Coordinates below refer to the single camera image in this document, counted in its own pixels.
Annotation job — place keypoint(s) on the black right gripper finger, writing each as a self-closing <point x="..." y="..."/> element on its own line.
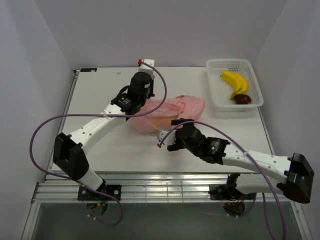
<point x="175" y="122"/>
<point x="174" y="147"/>

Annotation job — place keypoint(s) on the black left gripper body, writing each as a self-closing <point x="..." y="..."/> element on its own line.
<point x="149" y="94"/>

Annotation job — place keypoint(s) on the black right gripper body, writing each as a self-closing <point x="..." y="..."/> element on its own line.
<point x="178" y="140"/>

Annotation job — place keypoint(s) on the pink plastic bag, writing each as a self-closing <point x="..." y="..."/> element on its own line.
<point x="182" y="106"/>

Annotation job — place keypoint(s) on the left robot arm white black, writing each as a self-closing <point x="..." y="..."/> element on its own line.
<point x="70" y="150"/>

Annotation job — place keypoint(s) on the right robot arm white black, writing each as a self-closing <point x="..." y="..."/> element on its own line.
<point x="290" y="176"/>

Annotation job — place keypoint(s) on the yellow fake banana bunch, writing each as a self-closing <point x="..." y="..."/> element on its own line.
<point x="237" y="81"/>

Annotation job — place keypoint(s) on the white plastic basket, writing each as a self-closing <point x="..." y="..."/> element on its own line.
<point x="221" y="90"/>

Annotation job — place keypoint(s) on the dark label on table corner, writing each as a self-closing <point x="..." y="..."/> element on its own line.
<point x="88" y="70"/>

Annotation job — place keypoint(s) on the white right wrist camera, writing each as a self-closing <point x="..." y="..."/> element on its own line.
<point x="166" y="138"/>

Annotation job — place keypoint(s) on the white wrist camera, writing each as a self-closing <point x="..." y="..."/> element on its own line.
<point x="166" y="138"/>
<point x="146" y="66"/>

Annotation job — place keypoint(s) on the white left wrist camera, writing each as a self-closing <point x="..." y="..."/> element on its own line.
<point x="146" y="66"/>

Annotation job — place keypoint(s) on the aluminium table edge rail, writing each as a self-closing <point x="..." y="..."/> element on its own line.
<point x="137" y="188"/>

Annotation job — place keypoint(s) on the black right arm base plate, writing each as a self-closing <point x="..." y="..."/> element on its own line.
<point x="228" y="192"/>

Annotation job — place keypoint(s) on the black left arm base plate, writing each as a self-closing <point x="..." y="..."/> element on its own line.
<point x="114" y="190"/>

